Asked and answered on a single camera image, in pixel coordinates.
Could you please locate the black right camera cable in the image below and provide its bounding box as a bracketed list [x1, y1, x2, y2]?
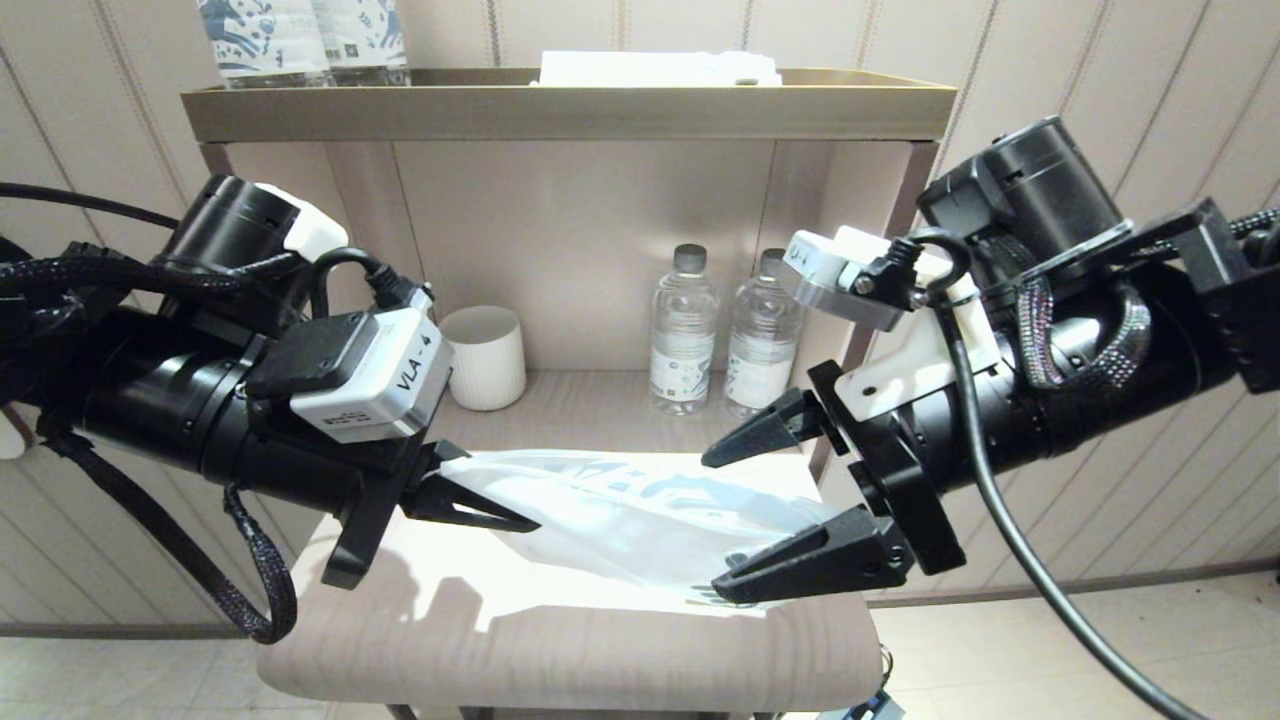
[855, 228, 1206, 720]

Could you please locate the white blue packet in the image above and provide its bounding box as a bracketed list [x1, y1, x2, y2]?
[538, 48, 783, 86]

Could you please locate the beige wooden shelf unit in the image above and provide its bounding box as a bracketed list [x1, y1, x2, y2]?
[178, 66, 959, 720]

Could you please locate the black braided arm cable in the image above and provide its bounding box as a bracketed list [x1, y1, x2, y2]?
[1015, 272, 1153, 393]
[40, 430, 299, 644]
[0, 250, 301, 306]

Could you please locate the black camera cable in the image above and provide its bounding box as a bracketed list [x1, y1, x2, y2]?
[0, 183, 431, 321]
[855, 228, 1206, 720]

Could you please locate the clear plastic water bottle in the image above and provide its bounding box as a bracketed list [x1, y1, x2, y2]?
[722, 247, 804, 421]
[650, 243, 721, 416]

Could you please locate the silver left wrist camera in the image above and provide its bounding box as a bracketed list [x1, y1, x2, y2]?
[245, 305, 453, 443]

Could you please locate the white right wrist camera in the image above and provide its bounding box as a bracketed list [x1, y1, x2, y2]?
[780, 227, 1003, 421]

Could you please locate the blue floor device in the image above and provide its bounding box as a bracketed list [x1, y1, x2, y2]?
[815, 690, 906, 720]

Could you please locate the white blue-printed plastic bag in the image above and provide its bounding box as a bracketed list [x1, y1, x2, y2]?
[440, 450, 851, 616]

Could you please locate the black left camera cable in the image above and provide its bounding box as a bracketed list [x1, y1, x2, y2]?
[0, 183, 431, 321]

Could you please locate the white ribbed mug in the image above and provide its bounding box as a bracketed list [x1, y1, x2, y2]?
[440, 305, 527, 412]

